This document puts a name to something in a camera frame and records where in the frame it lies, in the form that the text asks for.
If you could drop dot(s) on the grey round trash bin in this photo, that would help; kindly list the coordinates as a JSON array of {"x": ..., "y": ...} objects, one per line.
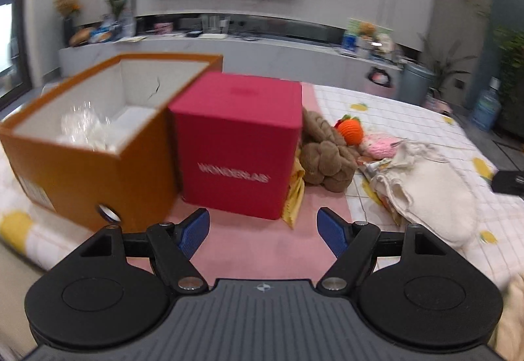
[{"x": 415, "y": 82}]

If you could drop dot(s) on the white plastic wrap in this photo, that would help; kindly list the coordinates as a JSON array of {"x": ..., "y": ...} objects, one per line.
[{"x": 83, "y": 127}]

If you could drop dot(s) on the dried flower vase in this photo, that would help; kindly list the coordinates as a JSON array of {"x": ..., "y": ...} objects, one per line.
[{"x": 68, "y": 10}]

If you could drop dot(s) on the brown plush toy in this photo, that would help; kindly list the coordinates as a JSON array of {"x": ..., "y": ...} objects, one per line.
[{"x": 326, "y": 158}]

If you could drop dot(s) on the orange crochet ball toy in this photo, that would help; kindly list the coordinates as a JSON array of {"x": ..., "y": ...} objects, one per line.
[{"x": 350, "y": 128}]

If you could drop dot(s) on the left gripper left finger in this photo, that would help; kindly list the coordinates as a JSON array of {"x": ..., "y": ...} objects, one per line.
[{"x": 172, "y": 248}]

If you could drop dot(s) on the teddy bear on console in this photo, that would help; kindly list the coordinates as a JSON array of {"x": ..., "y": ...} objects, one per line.
[{"x": 367, "y": 31}]

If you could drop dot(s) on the pink waste basket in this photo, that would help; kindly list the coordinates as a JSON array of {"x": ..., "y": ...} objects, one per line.
[{"x": 379, "y": 83}]

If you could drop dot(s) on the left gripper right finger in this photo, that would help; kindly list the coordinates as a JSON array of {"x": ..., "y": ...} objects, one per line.
[{"x": 353, "y": 245}]

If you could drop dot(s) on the orange cardboard storage box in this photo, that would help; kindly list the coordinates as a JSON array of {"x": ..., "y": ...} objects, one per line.
[{"x": 134, "y": 187}]

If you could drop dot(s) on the red Wonderlab cube box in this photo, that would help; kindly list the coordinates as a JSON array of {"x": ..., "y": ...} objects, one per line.
[{"x": 236, "y": 138}]

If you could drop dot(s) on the blue water jug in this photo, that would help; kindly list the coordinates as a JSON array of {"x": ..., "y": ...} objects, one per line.
[{"x": 487, "y": 107}]

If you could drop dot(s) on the pink crochet hat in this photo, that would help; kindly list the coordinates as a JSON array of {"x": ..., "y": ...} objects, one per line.
[{"x": 379, "y": 145}]

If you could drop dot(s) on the yellow cloth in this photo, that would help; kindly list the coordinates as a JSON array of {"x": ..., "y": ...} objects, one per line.
[{"x": 295, "y": 195}]

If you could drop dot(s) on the green plant in vase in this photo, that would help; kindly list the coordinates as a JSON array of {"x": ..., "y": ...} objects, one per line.
[{"x": 118, "y": 3}]

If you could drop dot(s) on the green potted floor plant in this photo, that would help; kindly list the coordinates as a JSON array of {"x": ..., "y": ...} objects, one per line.
[{"x": 444, "y": 65}]

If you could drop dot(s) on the white marble tv console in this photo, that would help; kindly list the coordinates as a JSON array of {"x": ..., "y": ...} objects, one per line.
[{"x": 291, "y": 60}]

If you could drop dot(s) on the white mesh cloth bag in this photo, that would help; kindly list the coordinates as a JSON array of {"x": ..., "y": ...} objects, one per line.
[{"x": 425, "y": 189}]

